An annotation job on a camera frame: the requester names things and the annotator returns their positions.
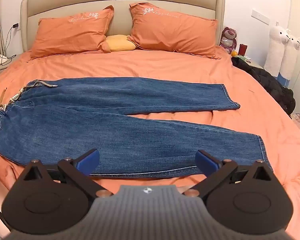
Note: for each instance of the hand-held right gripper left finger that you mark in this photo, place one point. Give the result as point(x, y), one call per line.
point(88, 161)

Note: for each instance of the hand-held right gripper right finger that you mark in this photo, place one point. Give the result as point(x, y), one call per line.
point(204, 162)

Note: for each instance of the blue denim pants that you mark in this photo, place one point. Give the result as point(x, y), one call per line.
point(90, 130)

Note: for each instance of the black jacket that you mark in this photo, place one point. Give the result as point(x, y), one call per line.
point(270, 82)

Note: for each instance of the orange duvet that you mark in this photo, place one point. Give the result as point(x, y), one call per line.
point(165, 65)

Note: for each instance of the wooden stick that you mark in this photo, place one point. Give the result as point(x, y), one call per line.
point(2, 96)

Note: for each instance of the orange fruit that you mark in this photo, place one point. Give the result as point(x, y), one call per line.
point(234, 53)

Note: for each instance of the red cup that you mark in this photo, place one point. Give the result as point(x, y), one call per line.
point(243, 50)

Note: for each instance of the small yellow pillow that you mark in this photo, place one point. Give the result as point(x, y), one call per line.
point(120, 43)

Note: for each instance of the beige nightstand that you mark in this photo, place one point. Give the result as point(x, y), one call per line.
point(13, 62)

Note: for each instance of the orange embroidered pillow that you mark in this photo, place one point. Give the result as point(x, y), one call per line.
point(175, 32)
point(70, 35)

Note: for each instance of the pink plush bear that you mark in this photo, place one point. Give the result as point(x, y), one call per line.
point(228, 36)

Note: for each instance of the white alpaca plush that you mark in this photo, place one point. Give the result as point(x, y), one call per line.
point(275, 45)
point(290, 60)

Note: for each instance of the beige padded headboard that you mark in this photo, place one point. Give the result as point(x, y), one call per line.
point(120, 12)

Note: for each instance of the black charger plug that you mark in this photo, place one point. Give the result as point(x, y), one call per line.
point(15, 25)

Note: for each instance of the white wall switch plate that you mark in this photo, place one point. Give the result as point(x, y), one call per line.
point(260, 17)

